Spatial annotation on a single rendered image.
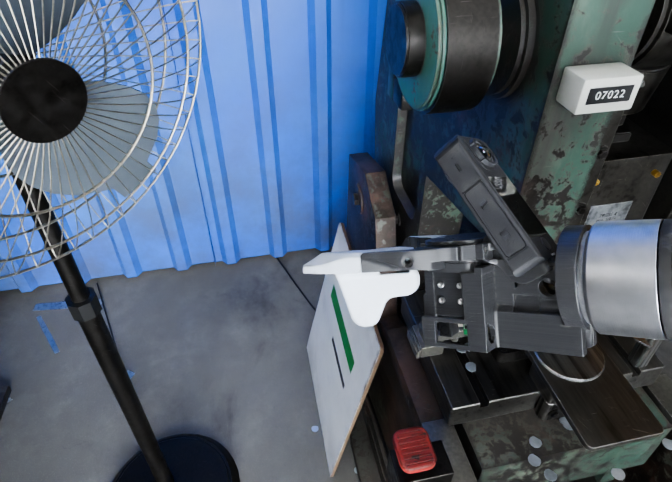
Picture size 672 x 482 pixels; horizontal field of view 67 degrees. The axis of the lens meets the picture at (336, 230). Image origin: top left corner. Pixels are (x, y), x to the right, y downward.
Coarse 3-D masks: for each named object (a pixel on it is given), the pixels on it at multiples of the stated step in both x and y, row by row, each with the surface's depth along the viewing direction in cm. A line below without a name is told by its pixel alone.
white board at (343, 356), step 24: (336, 240) 157; (336, 288) 155; (336, 312) 153; (312, 336) 181; (336, 336) 152; (360, 336) 131; (312, 360) 180; (336, 360) 151; (360, 360) 130; (336, 384) 150; (360, 384) 130; (336, 408) 149; (360, 408) 131; (336, 432) 148; (336, 456) 147
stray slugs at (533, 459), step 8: (464, 352) 102; (472, 368) 99; (568, 424) 96; (536, 440) 94; (664, 440) 94; (528, 456) 91; (536, 456) 91; (536, 464) 90; (544, 472) 89; (552, 472) 89; (616, 472) 89; (552, 480) 88
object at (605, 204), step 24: (624, 120) 77; (624, 144) 74; (648, 144) 74; (624, 168) 72; (648, 168) 73; (600, 192) 74; (624, 192) 76; (648, 192) 77; (600, 216) 78; (624, 216) 79
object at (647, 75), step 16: (656, 0) 59; (656, 16) 60; (656, 32) 60; (640, 48) 63; (656, 48) 62; (640, 64) 65; (656, 64) 66; (656, 80) 67; (640, 96) 69; (624, 112) 70
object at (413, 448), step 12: (396, 432) 83; (408, 432) 83; (420, 432) 83; (396, 444) 81; (408, 444) 81; (420, 444) 81; (408, 456) 80; (420, 456) 80; (432, 456) 80; (408, 468) 78; (420, 468) 78; (432, 468) 80
